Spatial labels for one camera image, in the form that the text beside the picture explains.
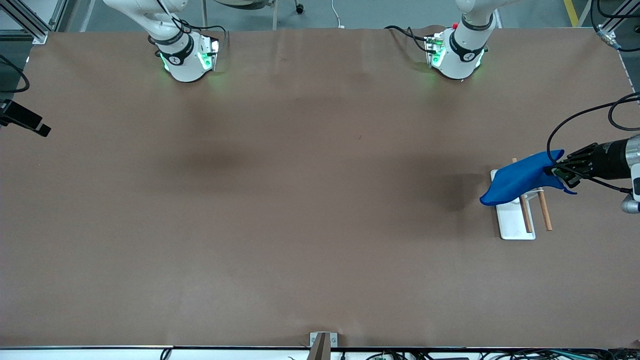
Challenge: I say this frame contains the white floor cable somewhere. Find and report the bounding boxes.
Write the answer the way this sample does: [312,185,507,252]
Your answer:
[330,0,346,29]

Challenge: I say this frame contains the white towel rack wooden bars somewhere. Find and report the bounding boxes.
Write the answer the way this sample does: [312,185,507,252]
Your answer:
[490,157,554,241]

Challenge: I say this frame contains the black base cable bundle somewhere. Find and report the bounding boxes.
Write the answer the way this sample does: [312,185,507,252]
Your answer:
[146,0,230,57]

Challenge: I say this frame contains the blue microfibre towel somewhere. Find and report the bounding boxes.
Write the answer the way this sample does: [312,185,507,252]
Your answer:
[479,149,579,207]

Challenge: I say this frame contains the aluminium frame profile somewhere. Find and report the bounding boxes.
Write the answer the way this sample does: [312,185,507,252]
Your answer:
[0,0,69,45]
[591,0,640,53]

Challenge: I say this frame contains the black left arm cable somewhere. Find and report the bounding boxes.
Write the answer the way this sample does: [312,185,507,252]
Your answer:
[546,92,640,197]

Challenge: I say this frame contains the metal bracket plate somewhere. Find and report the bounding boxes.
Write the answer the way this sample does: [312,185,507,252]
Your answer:
[309,332,339,349]

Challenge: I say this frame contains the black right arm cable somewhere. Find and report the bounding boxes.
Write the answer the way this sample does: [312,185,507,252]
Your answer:
[0,52,31,95]

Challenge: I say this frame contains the brown mount post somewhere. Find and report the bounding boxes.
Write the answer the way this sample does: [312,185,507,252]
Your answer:
[306,333,332,360]

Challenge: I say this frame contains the brown table cover sheet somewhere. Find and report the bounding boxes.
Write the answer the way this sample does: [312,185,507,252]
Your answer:
[0,27,640,349]

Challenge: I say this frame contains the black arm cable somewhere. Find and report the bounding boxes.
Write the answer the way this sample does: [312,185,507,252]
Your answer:
[0,52,31,95]
[546,92,640,197]

